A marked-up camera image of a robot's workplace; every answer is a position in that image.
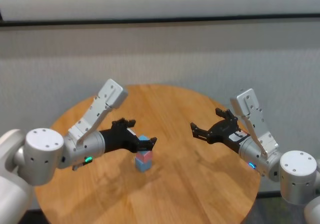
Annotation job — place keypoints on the black wall rail strip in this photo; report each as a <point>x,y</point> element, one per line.
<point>160,20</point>

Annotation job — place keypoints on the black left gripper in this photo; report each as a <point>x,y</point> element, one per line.
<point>117,138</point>

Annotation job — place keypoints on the blue cube block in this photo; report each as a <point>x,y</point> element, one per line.
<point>143,165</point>
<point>144,138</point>

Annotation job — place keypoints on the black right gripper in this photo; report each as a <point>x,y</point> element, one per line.
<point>225,132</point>

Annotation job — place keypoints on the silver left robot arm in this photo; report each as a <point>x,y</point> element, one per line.
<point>55,153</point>

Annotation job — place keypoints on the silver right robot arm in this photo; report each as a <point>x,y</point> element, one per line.
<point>275,164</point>

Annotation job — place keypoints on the pink cube block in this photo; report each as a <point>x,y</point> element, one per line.
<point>144,155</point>

